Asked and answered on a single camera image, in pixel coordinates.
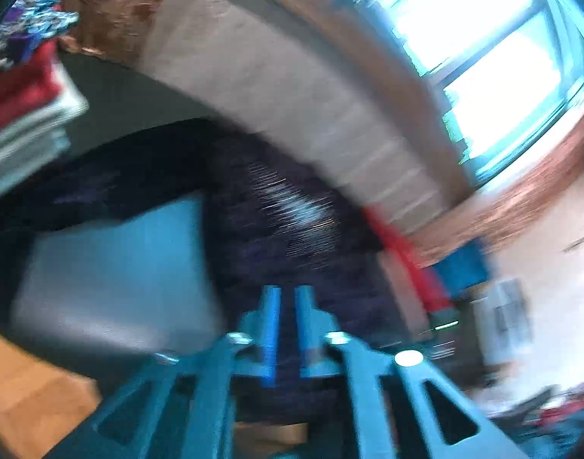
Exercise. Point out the red fuzzy sweater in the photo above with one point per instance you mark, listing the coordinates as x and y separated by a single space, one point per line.
406 258

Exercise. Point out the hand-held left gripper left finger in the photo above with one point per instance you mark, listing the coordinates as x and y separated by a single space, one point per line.
270 334

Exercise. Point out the window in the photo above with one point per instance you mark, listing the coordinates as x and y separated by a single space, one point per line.
488 33

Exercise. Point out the brown floral curtain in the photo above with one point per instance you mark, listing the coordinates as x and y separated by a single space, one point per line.
119 9
521 196

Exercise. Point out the wooden window sill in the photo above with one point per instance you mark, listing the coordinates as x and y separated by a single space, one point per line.
349 38

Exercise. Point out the stack of folded clothes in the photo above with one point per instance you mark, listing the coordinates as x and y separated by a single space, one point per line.
24 105

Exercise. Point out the dark purple velvet garment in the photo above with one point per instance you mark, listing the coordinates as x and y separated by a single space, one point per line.
153 162

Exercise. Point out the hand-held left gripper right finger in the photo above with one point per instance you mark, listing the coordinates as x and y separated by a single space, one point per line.
304 325

